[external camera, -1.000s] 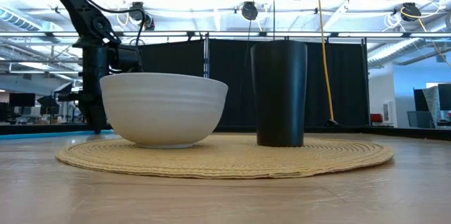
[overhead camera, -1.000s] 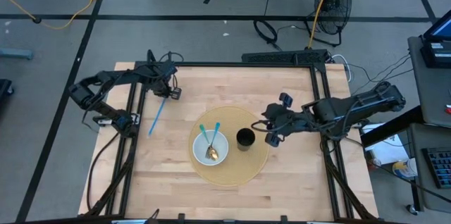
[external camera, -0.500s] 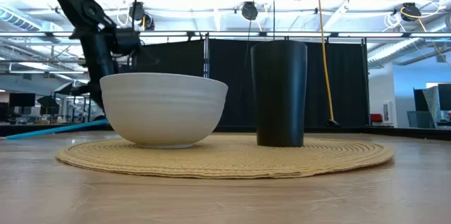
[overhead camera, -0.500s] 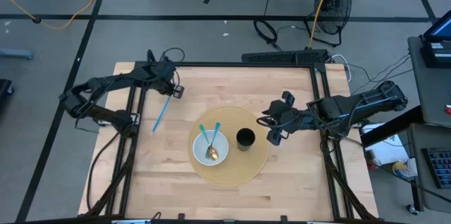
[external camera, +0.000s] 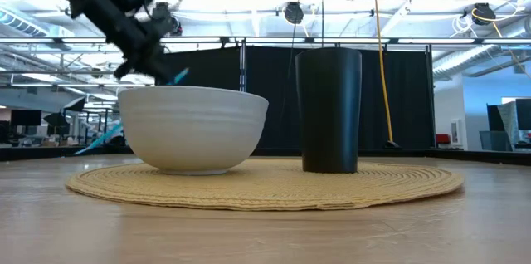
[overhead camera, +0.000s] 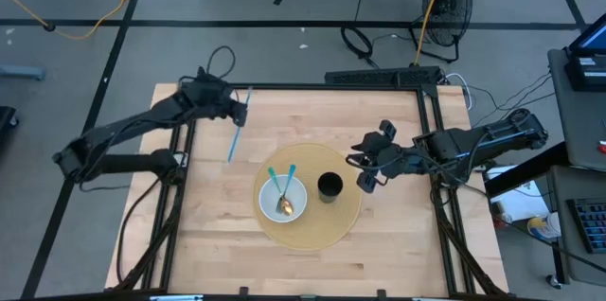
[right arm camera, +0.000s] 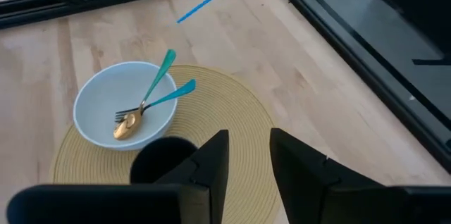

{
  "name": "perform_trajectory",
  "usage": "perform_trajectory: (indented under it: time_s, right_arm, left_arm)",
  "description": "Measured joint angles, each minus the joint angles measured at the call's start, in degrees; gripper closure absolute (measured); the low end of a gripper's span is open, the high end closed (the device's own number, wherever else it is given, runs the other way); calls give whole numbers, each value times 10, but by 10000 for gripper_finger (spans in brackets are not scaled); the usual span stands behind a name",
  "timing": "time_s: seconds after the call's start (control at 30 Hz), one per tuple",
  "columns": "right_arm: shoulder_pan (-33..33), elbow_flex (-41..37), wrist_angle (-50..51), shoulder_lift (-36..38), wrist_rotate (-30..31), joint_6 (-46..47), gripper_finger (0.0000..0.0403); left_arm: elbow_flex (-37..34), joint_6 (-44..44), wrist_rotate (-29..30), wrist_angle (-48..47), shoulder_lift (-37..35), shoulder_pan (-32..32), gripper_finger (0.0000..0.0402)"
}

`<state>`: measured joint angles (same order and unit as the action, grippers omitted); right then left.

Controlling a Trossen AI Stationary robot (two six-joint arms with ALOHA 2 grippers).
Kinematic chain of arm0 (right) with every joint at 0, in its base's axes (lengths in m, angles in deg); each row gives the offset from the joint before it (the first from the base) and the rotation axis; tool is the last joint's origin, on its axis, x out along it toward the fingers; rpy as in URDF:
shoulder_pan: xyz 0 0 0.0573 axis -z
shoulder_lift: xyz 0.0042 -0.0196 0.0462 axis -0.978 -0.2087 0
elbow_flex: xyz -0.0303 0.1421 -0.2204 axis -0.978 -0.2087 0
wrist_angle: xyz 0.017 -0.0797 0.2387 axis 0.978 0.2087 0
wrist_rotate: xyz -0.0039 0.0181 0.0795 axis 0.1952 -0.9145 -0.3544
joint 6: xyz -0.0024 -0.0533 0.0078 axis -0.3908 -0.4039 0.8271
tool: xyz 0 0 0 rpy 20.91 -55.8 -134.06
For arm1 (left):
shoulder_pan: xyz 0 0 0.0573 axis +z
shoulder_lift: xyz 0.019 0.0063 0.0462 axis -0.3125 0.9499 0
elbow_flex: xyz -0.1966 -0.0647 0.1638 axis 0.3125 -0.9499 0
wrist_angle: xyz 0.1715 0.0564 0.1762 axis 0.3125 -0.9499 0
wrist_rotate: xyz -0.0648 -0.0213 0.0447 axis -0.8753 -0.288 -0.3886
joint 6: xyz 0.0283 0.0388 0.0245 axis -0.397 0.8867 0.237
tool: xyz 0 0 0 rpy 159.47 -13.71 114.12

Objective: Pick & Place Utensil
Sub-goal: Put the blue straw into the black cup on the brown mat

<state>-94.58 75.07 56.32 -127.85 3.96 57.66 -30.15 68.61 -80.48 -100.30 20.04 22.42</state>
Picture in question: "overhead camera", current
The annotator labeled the white paper sheet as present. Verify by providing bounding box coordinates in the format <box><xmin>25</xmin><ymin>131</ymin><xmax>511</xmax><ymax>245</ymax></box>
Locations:
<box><xmin>487</xmin><ymin>166</ymin><xmax>551</xmax><ymax>222</ymax></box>

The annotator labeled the silver metal bracket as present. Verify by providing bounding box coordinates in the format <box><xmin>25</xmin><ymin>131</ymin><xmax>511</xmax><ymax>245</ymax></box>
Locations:
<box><xmin>149</xmin><ymin>293</ymin><xmax>205</xmax><ymax>301</ymax></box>

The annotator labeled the black cup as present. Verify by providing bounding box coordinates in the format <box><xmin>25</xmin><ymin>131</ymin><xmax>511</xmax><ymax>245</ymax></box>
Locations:
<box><xmin>316</xmin><ymin>170</ymin><xmax>345</xmax><ymax>205</ymax></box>

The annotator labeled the black floor cable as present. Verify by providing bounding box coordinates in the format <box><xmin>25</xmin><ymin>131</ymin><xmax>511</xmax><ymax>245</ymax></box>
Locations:
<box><xmin>116</xmin><ymin>175</ymin><xmax>165</xmax><ymax>286</ymax></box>

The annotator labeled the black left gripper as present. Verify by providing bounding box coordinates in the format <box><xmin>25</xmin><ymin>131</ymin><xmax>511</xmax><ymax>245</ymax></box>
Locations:
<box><xmin>182</xmin><ymin>72</ymin><xmax>249</xmax><ymax>128</ymax></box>

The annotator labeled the black box device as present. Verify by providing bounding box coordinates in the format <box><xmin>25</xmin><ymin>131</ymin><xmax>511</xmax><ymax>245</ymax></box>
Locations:
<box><xmin>564</xmin><ymin>53</ymin><xmax>606</xmax><ymax>93</ymax></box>

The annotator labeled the black keyboard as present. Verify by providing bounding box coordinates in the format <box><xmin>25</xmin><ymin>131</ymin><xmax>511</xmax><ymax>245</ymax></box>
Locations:
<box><xmin>565</xmin><ymin>196</ymin><xmax>606</xmax><ymax>255</ymax></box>

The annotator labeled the black power strip bar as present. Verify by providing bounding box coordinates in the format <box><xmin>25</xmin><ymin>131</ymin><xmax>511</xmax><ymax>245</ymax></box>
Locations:
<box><xmin>324</xmin><ymin>65</ymin><xmax>442</xmax><ymax>87</ymax></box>

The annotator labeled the desk caster wheel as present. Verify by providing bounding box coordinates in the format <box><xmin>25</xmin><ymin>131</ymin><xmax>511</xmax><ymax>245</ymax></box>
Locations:
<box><xmin>544</xmin><ymin>272</ymin><xmax>565</xmax><ymax>292</ymax></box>

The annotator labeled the grey floor bar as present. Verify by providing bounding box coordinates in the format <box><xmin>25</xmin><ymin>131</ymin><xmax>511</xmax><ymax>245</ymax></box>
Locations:
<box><xmin>0</xmin><ymin>63</ymin><xmax>47</xmax><ymax>81</ymax></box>

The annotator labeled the black floor fan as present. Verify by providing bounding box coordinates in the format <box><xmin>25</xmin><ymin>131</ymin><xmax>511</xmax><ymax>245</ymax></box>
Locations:
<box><xmin>409</xmin><ymin>0</ymin><xmax>474</xmax><ymax>64</ymax></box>

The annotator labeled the yellow cable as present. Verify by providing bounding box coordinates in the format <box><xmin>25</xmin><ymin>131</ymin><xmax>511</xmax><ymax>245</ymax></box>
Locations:
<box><xmin>413</xmin><ymin>0</ymin><xmax>452</xmax><ymax>67</ymax></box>

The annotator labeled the round woven tan placemat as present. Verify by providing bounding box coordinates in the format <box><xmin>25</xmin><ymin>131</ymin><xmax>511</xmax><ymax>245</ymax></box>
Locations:
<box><xmin>252</xmin><ymin>142</ymin><xmax>364</xmax><ymax>252</ymax></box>

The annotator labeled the white cable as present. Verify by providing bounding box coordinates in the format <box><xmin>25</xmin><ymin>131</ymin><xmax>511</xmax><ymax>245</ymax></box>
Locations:
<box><xmin>444</xmin><ymin>71</ymin><xmax>474</xmax><ymax>112</ymax></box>

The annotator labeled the white bowl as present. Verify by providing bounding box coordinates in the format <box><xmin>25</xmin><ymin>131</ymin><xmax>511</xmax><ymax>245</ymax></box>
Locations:
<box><xmin>258</xmin><ymin>173</ymin><xmax>309</xmax><ymax>223</ymax></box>

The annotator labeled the white yellow container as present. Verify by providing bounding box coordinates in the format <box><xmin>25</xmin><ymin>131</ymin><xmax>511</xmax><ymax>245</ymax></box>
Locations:
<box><xmin>526</xmin><ymin>212</ymin><xmax>563</xmax><ymax>241</ymax></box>

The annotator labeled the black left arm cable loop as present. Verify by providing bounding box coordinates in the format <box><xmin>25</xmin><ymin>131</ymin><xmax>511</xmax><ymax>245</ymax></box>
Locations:
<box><xmin>205</xmin><ymin>44</ymin><xmax>237</xmax><ymax>80</ymax></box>

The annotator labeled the grey desk with black edge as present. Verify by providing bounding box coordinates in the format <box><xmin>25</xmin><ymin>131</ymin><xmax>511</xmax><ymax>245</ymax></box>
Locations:
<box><xmin>483</xmin><ymin>142</ymin><xmax>606</xmax><ymax>288</ymax></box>

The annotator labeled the laptop with blue screen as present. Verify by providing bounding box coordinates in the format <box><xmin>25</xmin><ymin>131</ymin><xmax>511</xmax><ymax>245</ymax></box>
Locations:
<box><xmin>567</xmin><ymin>20</ymin><xmax>606</xmax><ymax>57</ymax></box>

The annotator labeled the thin light blue stick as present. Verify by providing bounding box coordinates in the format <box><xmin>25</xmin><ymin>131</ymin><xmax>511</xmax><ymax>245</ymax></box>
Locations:
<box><xmin>226</xmin><ymin>85</ymin><xmax>253</xmax><ymax>164</ymax></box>

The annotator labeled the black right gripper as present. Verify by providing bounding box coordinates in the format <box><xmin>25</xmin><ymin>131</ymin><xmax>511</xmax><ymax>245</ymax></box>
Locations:
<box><xmin>346</xmin><ymin>119</ymin><xmax>418</xmax><ymax>194</ymax></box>

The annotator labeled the gold spoon with green handle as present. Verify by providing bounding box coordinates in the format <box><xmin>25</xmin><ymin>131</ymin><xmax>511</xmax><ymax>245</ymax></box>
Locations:
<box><xmin>266</xmin><ymin>166</ymin><xmax>295</xmax><ymax>217</ymax></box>

